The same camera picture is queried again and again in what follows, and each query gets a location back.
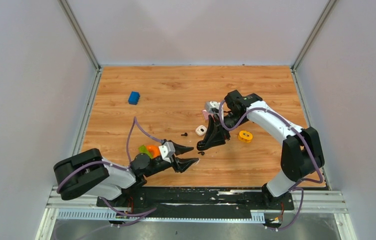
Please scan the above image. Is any red pink small box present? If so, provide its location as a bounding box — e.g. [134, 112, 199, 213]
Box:
[201, 109, 210, 122]

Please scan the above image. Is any yellow orange toy ring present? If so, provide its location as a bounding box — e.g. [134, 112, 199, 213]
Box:
[238, 130, 254, 144]

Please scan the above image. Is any white earbud charging case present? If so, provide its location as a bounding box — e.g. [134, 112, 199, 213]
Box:
[195, 125, 207, 136]

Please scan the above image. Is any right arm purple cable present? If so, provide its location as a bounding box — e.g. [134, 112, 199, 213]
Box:
[218, 99, 324, 232]

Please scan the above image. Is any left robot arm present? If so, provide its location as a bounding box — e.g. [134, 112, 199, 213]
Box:
[53, 140, 199, 207]

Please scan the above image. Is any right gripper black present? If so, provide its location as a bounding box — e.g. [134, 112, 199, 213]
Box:
[202, 112, 248, 149]

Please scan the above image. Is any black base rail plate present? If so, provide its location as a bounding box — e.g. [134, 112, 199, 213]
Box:
[97, 186, 294, 219]

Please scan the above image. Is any orange green toy block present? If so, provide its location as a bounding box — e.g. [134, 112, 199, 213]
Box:
[138, 145, 161, 159]

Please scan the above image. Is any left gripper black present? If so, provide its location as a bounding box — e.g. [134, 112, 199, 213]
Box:
[144, 140, 200, 178]

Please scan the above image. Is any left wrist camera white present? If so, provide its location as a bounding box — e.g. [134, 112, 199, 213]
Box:
[159, 141, 175, 163]

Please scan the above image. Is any blue toy block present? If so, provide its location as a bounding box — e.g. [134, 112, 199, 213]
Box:
[128, 91, 140, 105]

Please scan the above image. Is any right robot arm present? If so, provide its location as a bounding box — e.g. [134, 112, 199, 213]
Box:
[197, 90, 325, 209]

